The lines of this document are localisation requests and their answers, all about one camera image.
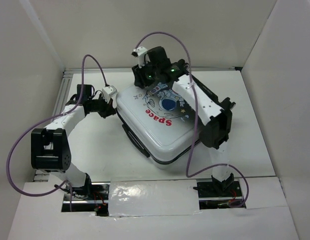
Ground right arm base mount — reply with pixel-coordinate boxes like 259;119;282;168
193;180;244;210

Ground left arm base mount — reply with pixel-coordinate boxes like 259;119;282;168
61;182;110;217

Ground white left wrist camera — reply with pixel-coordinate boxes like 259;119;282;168
102;85;117;103

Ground grey-lined suitcase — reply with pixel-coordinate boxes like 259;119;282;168
115;74;233;171

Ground aluminium frame rail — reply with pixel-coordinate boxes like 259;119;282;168
33;66;135;183

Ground white taped cover sheet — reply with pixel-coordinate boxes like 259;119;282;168
108;179;199;217

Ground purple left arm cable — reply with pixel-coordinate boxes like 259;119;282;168
6;54;108;212

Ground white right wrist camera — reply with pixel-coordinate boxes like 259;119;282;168
131;46;149;68

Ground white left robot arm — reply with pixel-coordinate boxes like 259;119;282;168
31;84;117;200

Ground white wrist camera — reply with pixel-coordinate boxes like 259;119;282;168
131;46;149;68
102;85;117;103

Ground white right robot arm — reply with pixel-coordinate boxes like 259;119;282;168
132;46;235;151

